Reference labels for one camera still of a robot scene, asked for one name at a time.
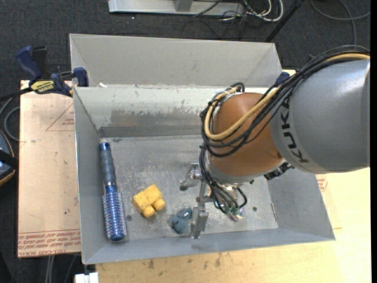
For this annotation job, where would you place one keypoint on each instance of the grey metal bin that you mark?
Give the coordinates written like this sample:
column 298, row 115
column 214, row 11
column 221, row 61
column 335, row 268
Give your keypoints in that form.
column 165, row 164

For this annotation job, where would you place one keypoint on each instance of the blue round hairbrush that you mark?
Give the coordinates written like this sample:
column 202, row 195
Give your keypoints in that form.
column 113, row 205

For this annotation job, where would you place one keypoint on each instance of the small blue-grey toy animal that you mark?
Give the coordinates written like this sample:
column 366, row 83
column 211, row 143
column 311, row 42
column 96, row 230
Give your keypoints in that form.
column 180, row 223

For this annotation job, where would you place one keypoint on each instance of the yellow toy block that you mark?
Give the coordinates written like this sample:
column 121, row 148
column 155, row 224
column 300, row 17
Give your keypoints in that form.
column 146, row 199

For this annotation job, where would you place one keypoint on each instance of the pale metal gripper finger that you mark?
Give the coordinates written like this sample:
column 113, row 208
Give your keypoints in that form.
column 202, row 223
column 194, row 225

